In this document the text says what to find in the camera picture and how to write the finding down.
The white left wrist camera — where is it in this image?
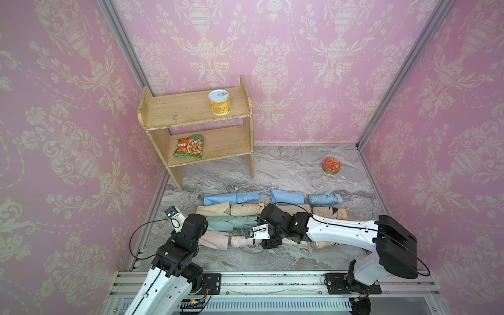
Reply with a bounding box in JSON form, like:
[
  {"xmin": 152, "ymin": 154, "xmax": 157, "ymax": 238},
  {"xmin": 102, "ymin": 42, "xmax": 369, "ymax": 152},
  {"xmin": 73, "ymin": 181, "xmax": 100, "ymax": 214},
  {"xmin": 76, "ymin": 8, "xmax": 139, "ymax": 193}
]
[{"xmin": 165, "ymin": 206, "xmax": 186, "ymax": 232}]

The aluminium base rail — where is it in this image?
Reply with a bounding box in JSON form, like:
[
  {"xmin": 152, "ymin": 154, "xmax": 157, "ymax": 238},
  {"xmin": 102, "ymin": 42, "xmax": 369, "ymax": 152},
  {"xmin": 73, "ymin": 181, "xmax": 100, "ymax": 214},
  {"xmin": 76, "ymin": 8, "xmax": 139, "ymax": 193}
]
[{"xmin": 103, "ymin": 270, "xmax": 449, "ymax": 314}]

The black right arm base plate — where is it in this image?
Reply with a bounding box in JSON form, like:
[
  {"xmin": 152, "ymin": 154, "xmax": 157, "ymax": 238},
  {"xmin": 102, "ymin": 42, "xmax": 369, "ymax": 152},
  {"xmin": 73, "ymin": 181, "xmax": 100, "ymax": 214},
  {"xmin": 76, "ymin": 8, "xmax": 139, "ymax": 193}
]
[{"xmin": 324, "ymin": 273, "xmax": 382, "ymax": 296}]

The beige sleeved umbrella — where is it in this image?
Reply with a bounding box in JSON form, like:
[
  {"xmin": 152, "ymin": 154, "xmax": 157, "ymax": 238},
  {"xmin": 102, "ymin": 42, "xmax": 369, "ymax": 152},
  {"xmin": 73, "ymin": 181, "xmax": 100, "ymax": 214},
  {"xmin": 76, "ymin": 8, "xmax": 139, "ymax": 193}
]
[
  {"xmin": 230, "ymin": 203, "xmax": 265, "ymax": 217},
  {"xmin": 282, "ymin": 238, "xmax": 340, "ymax": 248}
]

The aluminium corner frame post left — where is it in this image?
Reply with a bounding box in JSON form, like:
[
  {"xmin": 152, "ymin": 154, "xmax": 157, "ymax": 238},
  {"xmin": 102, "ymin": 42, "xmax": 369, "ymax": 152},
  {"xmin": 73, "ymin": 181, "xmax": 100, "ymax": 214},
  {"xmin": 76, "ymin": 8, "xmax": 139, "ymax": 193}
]
[{"xmin": 97, "ymin": 0, "xmax": 148, "ymax": 89}]

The aluminium corner frame post right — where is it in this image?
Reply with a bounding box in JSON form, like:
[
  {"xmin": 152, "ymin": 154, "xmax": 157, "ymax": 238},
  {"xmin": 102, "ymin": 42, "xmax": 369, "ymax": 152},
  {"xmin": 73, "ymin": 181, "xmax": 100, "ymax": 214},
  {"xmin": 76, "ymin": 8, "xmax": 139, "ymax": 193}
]
[{"xmin": 356, "ymin": 0, "xmax": 455, "ymax": 152}]

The mint green sleeved umbrella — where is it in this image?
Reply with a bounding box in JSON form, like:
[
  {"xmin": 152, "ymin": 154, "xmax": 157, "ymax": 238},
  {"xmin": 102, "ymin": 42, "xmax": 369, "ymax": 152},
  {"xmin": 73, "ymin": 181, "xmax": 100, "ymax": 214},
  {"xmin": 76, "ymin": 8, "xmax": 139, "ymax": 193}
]
[{"xmin": 231, "ymin": 216, "xmax": 259, "ymax": 229}]

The aluminium corner frame post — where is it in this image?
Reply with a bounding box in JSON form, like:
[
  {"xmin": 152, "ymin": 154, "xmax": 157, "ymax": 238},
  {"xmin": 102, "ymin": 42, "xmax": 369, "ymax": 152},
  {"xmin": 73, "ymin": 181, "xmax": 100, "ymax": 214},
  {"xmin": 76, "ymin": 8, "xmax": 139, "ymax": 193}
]
[
  {"xmin": 356, "ymin": 0, "xmax": 455, "ymax": 152},
  {"xmin": 97, "ymin": 0, "xmax": 148, "ymax": 89}
]

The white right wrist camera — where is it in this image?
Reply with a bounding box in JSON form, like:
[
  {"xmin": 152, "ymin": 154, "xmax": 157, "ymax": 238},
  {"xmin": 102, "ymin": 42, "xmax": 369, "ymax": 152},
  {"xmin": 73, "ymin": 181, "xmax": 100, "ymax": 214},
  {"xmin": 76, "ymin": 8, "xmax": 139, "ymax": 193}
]
[{"xmin": 245, "ymin": 224, "xmax": 271, "ymax": 240}]

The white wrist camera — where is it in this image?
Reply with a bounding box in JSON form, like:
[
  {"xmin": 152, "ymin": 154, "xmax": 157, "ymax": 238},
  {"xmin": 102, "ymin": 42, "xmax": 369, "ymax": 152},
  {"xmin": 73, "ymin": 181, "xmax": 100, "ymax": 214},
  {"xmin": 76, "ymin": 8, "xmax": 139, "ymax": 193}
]
[
  {"xmin": 245, "ymin": 224, "xmax": 271, "ymax": 240},
  {"xmin": 165, "ymin": 206, "xmax": 186, "ymax": 232}
]

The mint green umbrella sleeve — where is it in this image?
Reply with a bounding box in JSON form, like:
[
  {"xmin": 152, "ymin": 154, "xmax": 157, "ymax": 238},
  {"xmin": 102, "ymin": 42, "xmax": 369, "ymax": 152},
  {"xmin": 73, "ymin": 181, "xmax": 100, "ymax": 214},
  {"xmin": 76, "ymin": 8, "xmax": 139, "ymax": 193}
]
[{"xmin": 207, "ymin": 217, "xmax": 234, "ymax": 233}]

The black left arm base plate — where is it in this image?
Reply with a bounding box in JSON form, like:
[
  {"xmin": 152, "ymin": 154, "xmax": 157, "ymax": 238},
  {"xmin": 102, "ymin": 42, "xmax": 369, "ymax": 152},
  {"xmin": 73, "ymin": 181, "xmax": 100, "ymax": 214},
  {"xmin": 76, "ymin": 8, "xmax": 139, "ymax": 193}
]
[{"xmin": 191, "ymin": 273, "xmax": 222, "ymax": 295}]

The pink sleeved umbrella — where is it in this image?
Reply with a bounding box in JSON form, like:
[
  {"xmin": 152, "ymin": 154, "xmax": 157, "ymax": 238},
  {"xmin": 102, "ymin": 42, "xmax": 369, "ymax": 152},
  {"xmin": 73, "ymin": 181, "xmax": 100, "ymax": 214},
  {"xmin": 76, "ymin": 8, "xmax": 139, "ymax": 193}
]
[{"xmin": 230, "ymin": 236, "xmax": 262, "ymax": 248}]

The round gold red candy tin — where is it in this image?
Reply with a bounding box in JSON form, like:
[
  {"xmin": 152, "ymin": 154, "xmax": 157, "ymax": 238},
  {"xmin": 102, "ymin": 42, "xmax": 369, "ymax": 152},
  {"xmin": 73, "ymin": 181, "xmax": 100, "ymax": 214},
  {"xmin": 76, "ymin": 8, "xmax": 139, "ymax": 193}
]
[{"xmin": 322, "ymin": 157, "xmax": 342, "ymax": 175}]

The pink umbrella sleeve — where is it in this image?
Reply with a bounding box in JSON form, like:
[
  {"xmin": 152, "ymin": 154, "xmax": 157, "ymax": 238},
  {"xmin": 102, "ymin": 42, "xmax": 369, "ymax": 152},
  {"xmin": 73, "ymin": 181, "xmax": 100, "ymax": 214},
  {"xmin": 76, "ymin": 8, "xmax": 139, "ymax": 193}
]
[{"xmin": 198, "ymin": 231, "xmax": 229, "ymax": 250}]

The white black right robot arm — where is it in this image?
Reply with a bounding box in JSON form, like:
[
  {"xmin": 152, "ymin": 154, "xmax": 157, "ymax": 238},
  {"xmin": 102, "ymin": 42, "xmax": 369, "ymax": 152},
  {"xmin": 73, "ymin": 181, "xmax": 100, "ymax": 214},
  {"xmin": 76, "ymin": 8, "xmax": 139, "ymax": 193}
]
[{"xmin": 245, "ymin": 204, "xmax": 419, "ymax": 295}]

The green orange snack packet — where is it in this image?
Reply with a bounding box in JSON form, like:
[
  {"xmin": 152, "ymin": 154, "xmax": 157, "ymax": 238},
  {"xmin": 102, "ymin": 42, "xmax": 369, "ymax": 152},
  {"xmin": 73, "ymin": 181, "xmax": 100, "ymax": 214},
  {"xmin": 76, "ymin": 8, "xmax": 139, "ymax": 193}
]
[{"xmin": 173, "ymin": 134, "xmax": 204, "ymax": 158}]

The light blue umbrella sleeve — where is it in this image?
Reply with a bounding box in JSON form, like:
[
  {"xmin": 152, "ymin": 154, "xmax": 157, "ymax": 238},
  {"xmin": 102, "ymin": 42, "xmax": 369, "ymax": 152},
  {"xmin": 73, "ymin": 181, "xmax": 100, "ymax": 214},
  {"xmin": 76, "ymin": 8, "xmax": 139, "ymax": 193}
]
[
  {"xmin": 270, "ymin": 190, "xmax": 305, "ymax": 205},
  {"xmin": 203, "ymin": 193, "xmax": 238, "ymax": 206}
]

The wooden two-tier shelf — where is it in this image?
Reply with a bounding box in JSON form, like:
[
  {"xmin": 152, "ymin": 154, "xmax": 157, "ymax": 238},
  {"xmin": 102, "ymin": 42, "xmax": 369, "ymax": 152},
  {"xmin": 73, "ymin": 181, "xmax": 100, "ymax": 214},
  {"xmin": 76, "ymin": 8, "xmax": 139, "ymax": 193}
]
[{"xmin": 137, "ymin": 76, "xmax": 255, "ymax": 191}]

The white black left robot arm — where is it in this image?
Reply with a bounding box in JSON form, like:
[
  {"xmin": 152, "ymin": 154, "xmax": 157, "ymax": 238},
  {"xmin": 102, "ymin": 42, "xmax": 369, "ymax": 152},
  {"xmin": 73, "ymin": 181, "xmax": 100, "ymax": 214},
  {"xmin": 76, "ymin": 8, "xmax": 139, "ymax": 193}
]
[{"xmin": 126, "ymin": 214, "xmax": 208, "ymax": 314}]

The yellow cup noodle container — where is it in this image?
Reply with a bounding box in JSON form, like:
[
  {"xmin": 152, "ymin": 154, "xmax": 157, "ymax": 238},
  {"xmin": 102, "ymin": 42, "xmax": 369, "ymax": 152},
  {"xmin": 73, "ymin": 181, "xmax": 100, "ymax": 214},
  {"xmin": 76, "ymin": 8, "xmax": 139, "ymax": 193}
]
[{"xmin": 208, "ymin": 89, "xmax": 230, "ymax": 116}]

